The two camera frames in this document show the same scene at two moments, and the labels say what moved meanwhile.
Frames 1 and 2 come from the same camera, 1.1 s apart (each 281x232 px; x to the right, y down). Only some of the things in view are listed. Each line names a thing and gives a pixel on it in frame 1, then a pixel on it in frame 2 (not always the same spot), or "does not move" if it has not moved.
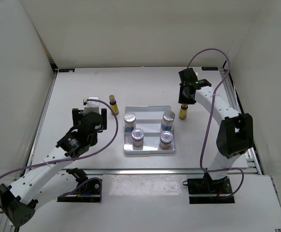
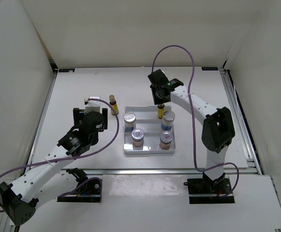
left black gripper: (76, 113) does not move
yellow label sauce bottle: (113, 105) does not move
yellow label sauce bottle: (183, 111) → (160, 110)
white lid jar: (137, 137) does not move
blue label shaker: (168, 118) does not move
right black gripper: (181, 100) → (156, 101)
